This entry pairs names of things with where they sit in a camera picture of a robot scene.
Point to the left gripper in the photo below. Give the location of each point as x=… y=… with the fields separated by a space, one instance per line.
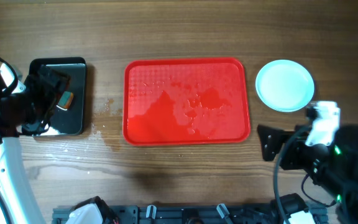
x=33 y=101

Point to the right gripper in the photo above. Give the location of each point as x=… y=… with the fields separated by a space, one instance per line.
x=284 y=145

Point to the green and orange sponge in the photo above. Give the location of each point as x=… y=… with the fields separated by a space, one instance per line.
x=65 y=100

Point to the light blue plate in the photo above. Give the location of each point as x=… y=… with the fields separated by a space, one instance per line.
x=284 y=85

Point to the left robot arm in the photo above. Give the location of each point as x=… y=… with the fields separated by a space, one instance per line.
x=17 y=200

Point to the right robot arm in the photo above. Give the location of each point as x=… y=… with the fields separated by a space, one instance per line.
x=334 y=167

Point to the black rectangular water tray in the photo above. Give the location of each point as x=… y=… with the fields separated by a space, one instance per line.
x=70 y=120

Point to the red plastic tray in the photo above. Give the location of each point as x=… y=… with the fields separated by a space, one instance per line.
x=185 y=101

